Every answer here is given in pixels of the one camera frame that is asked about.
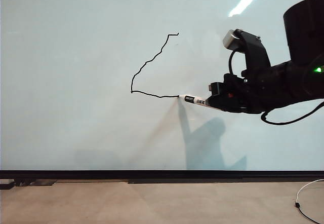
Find black whiteboard stand foot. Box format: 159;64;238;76
0;179;58;190

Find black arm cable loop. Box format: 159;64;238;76
260;100;324;126

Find large whiteboard with black frame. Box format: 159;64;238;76
0;0;324;180

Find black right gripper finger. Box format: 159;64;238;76
207;82;226;97
205;95;241;114

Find black whiteboard pen tray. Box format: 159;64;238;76
128;178;324;184

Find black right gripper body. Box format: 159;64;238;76
223;72;264;114

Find black marker line drawing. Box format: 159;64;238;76
130;32;181;99

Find thin white cable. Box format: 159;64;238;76
294;179;324;222

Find white whiteboard marker pen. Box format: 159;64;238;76
178;94;230;113

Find thin black camera cable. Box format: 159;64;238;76
228;50;240;77

